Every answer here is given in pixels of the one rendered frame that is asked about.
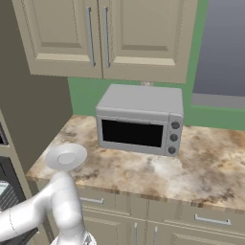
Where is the toaster oven glass door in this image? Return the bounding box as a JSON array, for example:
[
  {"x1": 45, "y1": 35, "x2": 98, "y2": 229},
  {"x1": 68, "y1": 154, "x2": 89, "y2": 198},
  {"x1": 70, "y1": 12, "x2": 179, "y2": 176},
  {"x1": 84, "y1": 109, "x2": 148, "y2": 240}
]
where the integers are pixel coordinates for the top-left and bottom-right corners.
[{"x1": 97, "y1": 115, "x2": 170, "y2": 155}]

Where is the grey toaster oven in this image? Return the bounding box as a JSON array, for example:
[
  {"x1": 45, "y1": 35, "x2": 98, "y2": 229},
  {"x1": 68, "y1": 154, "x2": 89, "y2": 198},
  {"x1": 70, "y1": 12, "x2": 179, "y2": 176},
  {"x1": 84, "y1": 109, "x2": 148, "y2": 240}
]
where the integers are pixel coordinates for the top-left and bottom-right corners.
[{"x1": 95, "y1": 83, "x2": 186, "y2": 158}]

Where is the grey toaster oven knob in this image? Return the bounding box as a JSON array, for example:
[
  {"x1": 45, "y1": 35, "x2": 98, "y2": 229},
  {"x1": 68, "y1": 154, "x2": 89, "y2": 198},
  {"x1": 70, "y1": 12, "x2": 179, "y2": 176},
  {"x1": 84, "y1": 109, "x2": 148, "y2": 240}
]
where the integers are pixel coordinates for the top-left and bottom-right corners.
[
  {"x1": 168, "y1": 132, "x2": 180, "y2": 144},
  {"x1": 170, "y1": 120, "x2": 182, "y2": 131},
  {"x1": 167, "y1": 145, "x2": 178, "y2": 156}
]

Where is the beige tall oven cabinet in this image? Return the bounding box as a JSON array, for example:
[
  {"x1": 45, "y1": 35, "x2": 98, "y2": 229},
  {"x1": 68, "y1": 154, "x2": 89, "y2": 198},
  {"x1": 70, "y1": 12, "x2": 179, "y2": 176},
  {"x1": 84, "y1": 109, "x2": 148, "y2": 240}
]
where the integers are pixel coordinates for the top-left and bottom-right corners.
[{"x1": 0, "y1": 0, "x2": 75, "y2": 245}]

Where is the black built-in oven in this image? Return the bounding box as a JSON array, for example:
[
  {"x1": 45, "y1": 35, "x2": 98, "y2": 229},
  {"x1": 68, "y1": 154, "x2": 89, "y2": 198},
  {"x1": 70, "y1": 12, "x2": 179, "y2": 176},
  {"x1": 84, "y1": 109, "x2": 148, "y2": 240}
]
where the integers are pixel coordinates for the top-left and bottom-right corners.
[{"x1": 0, "y1": 122, "x2": 29, "y2": 213}]

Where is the white round plate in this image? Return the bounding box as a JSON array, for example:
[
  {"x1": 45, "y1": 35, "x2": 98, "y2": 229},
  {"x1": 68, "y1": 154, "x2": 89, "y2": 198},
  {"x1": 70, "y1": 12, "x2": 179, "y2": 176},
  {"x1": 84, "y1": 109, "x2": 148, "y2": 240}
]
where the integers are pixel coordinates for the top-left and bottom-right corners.
[{"x1": 45, "y1": 142, "x2": 88, "y2": 172}]

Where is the beige drawer front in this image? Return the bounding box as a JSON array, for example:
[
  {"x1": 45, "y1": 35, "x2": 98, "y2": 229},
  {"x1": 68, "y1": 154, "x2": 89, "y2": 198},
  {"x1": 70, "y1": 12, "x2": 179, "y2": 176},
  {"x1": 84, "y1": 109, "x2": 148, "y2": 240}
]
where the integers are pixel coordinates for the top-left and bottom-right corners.
[
  {"x1": 147, "y1": 198, "x2": 245, "y2": 234},
  {"x1": 76, "y1": 187, "x2": 150, "y2": 218}
]

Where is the beige base cupboard door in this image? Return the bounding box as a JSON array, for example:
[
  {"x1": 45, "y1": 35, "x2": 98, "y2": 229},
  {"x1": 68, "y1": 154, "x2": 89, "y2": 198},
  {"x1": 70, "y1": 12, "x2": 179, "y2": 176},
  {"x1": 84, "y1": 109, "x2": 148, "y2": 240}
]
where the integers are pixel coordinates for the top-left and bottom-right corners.
[
  {"x1": 145, "y1": 221, "x2": 245, "y2": 245},
  {"x1": 80, "y1": 209, "x2": 148, "y2": 245}
]

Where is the grey window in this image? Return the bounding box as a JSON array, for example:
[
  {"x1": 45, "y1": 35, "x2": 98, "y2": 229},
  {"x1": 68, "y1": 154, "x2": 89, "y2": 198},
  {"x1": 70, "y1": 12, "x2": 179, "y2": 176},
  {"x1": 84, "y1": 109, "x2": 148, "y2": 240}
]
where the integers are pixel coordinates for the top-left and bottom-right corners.
[{"x1": 190, "y1": 0, "x2": 245, "y2": 111}]

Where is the toaster oven door handle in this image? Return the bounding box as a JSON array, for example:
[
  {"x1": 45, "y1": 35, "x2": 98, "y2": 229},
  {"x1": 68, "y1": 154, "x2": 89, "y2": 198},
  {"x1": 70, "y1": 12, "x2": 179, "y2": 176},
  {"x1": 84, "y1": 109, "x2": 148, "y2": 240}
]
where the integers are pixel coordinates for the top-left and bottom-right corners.
[{"x1": 114, "y1": 118, "x2": 153, "y2": 125}]

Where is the silver drawer handle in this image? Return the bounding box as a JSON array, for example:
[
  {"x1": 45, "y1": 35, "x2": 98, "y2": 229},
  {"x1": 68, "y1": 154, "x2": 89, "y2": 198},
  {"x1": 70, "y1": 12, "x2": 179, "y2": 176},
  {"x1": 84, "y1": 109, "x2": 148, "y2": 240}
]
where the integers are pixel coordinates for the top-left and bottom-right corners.
[
  {"x1": 193, "y1": 213, "x2": 233, "y2": 227},
  {"x1": 78, "y1": 196, "x2": 105, "y2": 206}
]

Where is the silver wall cupboard handle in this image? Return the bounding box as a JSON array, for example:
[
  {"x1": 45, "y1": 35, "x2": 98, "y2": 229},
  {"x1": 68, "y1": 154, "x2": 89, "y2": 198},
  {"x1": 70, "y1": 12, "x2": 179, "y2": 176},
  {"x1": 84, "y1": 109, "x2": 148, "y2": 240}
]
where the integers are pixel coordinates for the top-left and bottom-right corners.
[
  {"x1": 101, "y1": 6, "x2": 112, "y2": 69},
  {"x1": 84, "y1": 6, "x2": 97, "y2": 68}
]

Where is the beige wall cupboard door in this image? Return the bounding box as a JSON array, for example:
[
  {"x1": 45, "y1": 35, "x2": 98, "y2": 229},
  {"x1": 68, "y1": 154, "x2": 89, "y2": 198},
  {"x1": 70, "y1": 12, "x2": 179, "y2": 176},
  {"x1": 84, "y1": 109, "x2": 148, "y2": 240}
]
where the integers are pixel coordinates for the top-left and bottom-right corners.
[
  {"x1": 11, "y1": 0, "x2": 104, "y2": 80},
  {"x1": 98, "y1": 0, "x2": 199, "y2": 85}
]

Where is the silver base cupboard handle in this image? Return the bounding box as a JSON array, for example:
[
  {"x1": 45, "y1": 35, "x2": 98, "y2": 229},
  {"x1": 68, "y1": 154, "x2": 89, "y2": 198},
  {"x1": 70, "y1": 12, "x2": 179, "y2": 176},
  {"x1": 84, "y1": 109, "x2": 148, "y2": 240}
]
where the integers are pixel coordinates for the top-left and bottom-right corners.
[
  {"x1": 153, "y1": 225, "x2": 160, "y2": 245},
  {"x1": 132, "y1": 222, "x2": 139, "y2": 245}
]

